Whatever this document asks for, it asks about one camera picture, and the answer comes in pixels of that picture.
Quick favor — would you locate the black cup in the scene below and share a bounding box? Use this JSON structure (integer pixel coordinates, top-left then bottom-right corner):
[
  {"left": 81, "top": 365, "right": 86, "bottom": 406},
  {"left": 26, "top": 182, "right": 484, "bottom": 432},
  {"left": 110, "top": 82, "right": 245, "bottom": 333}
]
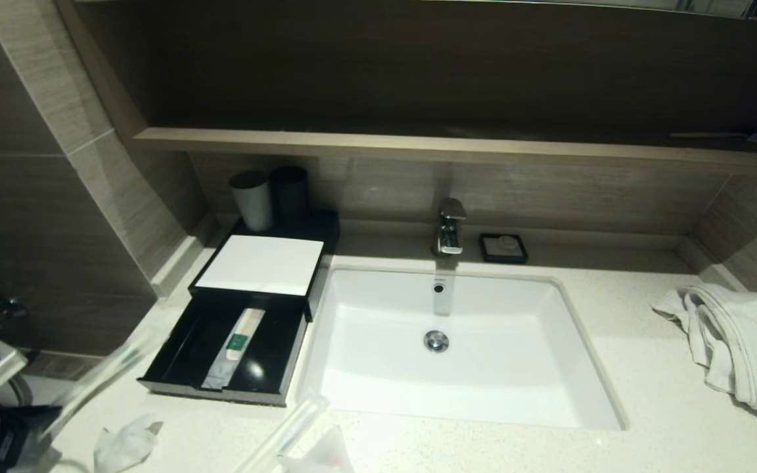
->
[{"left": 269, "top": 165, "right": 310, "bottom": 225}]

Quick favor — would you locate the black square soap dish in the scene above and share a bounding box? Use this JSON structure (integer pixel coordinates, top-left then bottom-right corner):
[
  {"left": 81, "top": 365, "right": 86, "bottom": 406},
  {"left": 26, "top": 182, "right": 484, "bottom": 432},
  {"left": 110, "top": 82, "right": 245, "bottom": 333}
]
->
[{"left": 478, "top": 233, "right": 530, "bottom": 265}]

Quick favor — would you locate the white sachet with red print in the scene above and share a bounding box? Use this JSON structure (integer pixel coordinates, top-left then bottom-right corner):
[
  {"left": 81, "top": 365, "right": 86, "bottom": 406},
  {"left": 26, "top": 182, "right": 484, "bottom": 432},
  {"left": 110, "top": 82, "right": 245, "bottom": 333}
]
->
[{"left": 277, "top": 425, "right": 357, "bottom": 473}]

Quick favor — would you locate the clear plastic tube package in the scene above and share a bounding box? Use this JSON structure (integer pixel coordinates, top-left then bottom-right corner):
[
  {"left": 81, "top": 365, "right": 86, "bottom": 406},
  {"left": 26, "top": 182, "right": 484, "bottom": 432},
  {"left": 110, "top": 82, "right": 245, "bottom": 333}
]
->
[{"left": 237, "top": 387, "right": 331, "bottom": 473}]

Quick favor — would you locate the toothbrush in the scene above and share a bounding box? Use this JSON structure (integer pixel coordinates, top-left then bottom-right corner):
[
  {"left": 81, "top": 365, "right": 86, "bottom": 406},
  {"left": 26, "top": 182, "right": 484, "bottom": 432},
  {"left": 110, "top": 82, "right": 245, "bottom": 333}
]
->
[{"left": 38, "top": 321, "right": 159, "bottom": 442}]

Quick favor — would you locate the wooden wall shelf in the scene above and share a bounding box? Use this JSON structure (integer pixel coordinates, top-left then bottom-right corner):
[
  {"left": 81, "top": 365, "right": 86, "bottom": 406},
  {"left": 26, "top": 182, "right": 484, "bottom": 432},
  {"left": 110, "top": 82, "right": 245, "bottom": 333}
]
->
[{"left": 132, "top": 127, "right": 757, "bottom": 173}]

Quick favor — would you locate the white rectangular sink basin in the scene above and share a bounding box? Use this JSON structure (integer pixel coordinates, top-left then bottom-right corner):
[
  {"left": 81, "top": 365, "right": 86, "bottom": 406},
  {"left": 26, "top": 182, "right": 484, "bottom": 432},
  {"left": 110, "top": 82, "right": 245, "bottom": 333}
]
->
[{"left": 295, "top": 265, "right": 630, "bottom": 433}]

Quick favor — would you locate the grey cup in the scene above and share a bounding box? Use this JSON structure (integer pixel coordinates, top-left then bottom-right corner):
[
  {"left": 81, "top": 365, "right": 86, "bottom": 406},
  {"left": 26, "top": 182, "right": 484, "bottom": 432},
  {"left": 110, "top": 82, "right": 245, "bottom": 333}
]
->
[{"left": 229, "top": 170, "right": 275, "bottom": 233}]

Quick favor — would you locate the chrome faucet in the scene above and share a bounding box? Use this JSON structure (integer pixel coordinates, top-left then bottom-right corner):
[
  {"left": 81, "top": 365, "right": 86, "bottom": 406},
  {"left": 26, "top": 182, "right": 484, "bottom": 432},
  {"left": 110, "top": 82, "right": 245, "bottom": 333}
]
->
[{"left": 432, "top": 197, "right": 467, "bottom": 258}]

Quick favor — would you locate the crumpled white wrapper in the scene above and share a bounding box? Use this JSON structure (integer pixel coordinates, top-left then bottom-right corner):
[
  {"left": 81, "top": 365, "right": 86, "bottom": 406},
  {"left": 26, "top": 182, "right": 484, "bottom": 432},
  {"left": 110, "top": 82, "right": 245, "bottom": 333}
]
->
[{"left": 92, "top": 413, "right": 164, "bottom": 473}]

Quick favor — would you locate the white crumpled towel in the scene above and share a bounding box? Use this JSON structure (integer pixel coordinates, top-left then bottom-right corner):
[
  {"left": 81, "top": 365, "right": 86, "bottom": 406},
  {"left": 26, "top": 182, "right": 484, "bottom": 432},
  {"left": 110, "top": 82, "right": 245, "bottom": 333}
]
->
[{"left": 651, "top": 282, "right": 757, "bottom": 420}]

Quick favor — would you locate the white packet with green label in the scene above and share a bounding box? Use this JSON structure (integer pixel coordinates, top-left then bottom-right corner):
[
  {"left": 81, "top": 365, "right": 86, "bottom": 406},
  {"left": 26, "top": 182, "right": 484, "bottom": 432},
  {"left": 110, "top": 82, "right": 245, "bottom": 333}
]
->
[{"left": 201, "top": 307, "right": 267, "bottom": 390}]

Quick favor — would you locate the black glossy drawer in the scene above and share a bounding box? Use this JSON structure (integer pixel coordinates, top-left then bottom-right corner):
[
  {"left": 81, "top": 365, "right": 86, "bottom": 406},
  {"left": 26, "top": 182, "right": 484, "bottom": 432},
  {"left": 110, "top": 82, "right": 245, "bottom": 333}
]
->
[{"left": 137, "top": 289, "right": 311, "bottom": 407}]

